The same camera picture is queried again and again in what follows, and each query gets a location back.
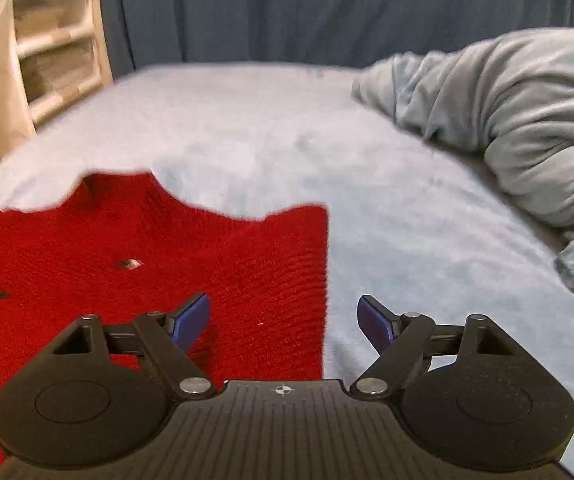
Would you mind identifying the light blue fleece bed cover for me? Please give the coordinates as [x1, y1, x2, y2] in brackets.
[0, 62, 574, 480]

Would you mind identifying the dark blue curtain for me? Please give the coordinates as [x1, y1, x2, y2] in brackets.
[100, 0, 574, 77]

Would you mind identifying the red knit sweater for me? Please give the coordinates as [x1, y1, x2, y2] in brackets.
[0, 174, 328, 463]

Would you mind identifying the grey-blue crumpled blanket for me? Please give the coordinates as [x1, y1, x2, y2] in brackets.
[350, 27, 574, 306]

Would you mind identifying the white shelf unit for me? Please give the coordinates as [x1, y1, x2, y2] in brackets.
[12, 0, 113, 128]

